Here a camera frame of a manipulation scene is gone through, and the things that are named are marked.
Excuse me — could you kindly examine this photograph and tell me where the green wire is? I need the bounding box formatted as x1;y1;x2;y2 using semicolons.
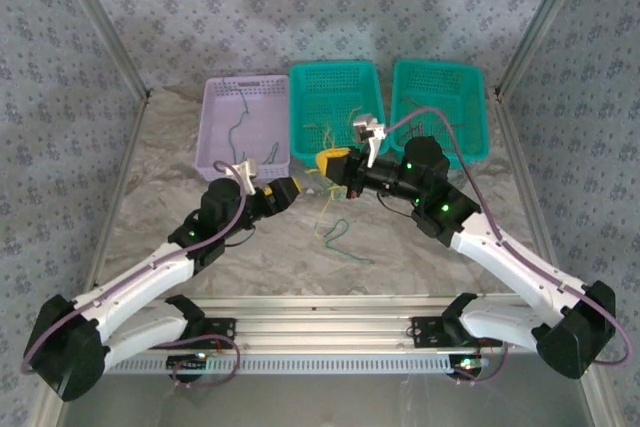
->
221;77;252;161
258;141;282;166
323;218;376;265

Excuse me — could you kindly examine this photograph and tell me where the red wire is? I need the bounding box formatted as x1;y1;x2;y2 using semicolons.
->
414;116;472;149
402;94;452;114

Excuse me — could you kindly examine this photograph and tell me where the teal plastic basket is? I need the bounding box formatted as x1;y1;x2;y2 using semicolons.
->
288;60;389;169
388;57;491;171

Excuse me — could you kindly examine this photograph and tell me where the pale lilac plastic basket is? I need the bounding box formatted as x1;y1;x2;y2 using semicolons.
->
193;74;292;183

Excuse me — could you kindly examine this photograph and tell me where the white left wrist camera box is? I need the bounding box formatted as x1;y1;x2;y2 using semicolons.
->
230;159;261;195

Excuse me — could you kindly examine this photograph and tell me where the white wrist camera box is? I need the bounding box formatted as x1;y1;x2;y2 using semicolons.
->
230;159;261;195
351;113;389;170

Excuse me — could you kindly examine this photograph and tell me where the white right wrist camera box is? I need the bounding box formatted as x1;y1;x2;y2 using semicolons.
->
351;113;389;170

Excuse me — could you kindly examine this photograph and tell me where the aluminium table side rail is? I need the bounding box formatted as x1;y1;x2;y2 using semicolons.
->
29;95;152;427
493;91;622;427

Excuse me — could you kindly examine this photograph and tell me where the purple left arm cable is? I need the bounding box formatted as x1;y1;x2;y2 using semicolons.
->
19;160;249;376

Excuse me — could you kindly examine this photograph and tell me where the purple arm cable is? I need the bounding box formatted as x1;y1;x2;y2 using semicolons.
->
19;160;249;376
382;106;633;366

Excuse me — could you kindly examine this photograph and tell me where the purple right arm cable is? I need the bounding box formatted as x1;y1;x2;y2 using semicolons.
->
382;106;633;366

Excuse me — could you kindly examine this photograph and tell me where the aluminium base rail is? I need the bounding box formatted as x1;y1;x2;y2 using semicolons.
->
124;294;507;349

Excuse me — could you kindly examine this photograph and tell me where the thin purple cable loop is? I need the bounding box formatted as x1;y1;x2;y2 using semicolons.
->
169;335;242;391
452;341;509;389

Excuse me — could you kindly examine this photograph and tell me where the white slotted cable duct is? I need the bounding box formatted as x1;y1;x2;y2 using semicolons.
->
99;354;482;376

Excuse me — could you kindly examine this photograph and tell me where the aluminium frame post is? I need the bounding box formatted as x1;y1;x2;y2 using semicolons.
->
492;0;597;99
49;0;154;103

